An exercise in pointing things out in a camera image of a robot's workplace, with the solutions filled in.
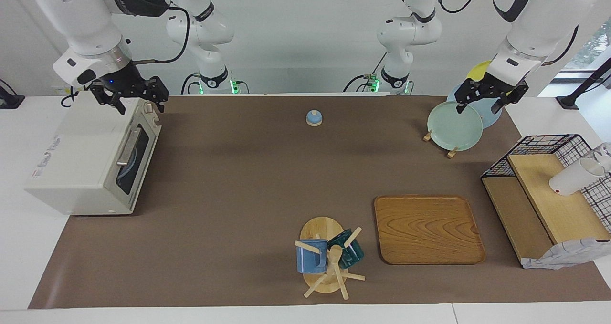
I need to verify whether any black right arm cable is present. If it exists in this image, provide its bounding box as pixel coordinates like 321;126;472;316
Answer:
134;5;191;66

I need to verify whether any brown table mat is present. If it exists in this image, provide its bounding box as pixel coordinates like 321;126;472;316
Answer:
28;95;611;309

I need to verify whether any pale green plate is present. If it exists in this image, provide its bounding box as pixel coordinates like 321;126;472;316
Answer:
427;101;484;152

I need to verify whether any blue mug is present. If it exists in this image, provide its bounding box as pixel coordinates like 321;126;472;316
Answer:
296;239;328;274

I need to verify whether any wooden plate rack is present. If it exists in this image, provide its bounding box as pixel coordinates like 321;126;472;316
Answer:
423;129;460;159

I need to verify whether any black camera stand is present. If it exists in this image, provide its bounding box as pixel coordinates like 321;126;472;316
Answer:
556;57;611;110

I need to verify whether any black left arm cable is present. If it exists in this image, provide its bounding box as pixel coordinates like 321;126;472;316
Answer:
542;25;580;67

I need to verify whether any white cup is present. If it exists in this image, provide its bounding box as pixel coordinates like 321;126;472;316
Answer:
549;157;604;197

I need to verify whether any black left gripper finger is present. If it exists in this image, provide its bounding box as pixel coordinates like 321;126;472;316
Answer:
492;80;529;115
456;82;479;114

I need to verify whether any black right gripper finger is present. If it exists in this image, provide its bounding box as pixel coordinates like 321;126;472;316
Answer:
141;76;169;113
89;83;126;115

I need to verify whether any black oven power cable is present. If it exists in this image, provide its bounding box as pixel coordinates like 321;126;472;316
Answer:
61;86;81;108

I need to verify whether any glass oven door with handle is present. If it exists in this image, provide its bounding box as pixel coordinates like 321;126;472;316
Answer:
115;112;162;210

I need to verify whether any wooden serving tray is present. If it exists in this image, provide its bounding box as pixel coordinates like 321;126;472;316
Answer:
374;195;486;266

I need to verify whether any large light blue plate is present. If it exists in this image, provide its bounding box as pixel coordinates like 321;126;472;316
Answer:
446;81;503;129

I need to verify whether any black clamp mount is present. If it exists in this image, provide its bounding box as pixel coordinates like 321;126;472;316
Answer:
0;79;25;110

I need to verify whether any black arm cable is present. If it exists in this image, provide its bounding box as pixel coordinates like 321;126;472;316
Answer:
134;5;191;66
542;25;580;67

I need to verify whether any wooden shelf box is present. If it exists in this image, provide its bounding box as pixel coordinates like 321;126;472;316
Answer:
481;153;611;262

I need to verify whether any black wire basket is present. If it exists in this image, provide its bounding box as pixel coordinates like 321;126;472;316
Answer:
481;134;611;234

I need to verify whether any dark green mug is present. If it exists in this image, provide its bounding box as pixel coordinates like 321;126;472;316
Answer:
327;230;365;269

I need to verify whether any wooden mug tree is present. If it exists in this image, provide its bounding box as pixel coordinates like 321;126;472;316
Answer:
294;217;366;300

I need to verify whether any white toaster oven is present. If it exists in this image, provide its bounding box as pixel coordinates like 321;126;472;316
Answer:
24;91;162;216

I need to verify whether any grey checked cloth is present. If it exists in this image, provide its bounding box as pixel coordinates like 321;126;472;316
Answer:
521;237;611;270

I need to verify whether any clear glass cup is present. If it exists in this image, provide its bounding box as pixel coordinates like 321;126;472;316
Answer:
592;143;611;174

